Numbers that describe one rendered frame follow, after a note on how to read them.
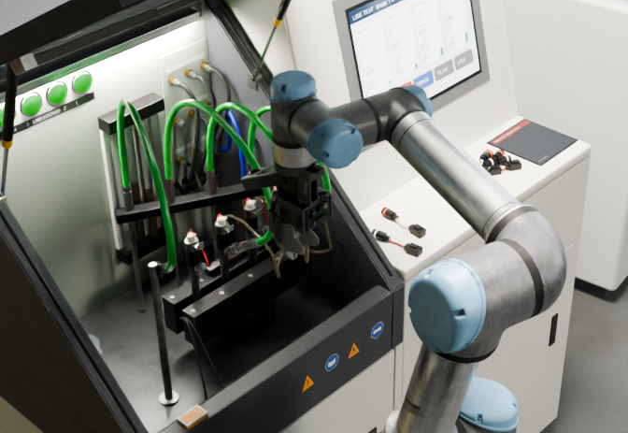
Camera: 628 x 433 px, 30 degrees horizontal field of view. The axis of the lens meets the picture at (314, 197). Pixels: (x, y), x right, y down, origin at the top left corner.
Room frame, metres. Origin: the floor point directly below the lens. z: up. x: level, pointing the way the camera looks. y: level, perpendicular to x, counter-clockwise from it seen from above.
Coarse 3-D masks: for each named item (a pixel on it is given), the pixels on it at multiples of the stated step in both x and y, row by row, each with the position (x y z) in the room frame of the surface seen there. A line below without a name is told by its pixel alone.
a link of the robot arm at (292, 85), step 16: (272, 80) 1.67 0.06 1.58; (288, 80) 1.66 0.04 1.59; (304, 80) 1.66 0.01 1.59; (272, 96) 1.65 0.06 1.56; (288, 96) 1.63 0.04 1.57; (304, 96) 1.64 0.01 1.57; (272, 112) 1.65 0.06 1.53; (288, 112) 1.62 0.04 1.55; (272, 128) 1.66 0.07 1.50; (288, 144) 1.63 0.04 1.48
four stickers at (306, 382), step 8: (376, 328) 1.88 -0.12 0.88; (376, 336) 1.88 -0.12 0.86; (352, 344) 1.83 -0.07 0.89; (360, 344) 1.85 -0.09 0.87; (336, 352) 1.80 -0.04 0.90; (352, 352) 1.83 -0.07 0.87; (328, 360) 1.78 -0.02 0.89; (336, 360) 1.80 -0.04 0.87; (328, 368) 1.78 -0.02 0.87; (312, 376) 1.75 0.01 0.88; (304, 384) 1.73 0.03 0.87; (312, 384) 1.75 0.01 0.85
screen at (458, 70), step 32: (352, 0) 2.32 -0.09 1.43; (384, 0) 2.38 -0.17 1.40; (416, 0) 2.44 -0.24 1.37; (448, 0) 2.51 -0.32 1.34; (352, 32) 2.29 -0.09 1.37; (384, 32) 2.35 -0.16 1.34; (416, 32) 2.42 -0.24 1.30; (448, 32) 2.49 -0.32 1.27; (480, 32) 2.56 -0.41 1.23; (352, 64) 2.27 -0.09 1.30; (384, 64) 2.33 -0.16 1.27; (416, 64) 2.39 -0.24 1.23; (448, 64) 2.46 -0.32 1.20; (480, 64) 2.54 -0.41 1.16; (352, 96) 2.25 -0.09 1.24; (448, 96) 2.44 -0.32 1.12
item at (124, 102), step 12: (120, 108) 1.96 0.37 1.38; (132, 108) 1.86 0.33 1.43; (120, 120) 1.99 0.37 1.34; (120, 132) 2.00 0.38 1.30; (144, 132) 1.80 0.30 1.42; (120, 144) 2.01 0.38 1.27; (144, 144) 1.78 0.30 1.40; (120, 156) 2.02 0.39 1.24; (156, 168) 1.74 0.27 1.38; (156, 180) 1.72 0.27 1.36; (156, 192) 1.71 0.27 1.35; (168, 216) 1.69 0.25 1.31; (168, 228) 1.68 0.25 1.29; (168, 240) 1.67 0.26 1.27; (168, 252) 1.67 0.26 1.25; (168, 264) 1.68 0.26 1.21
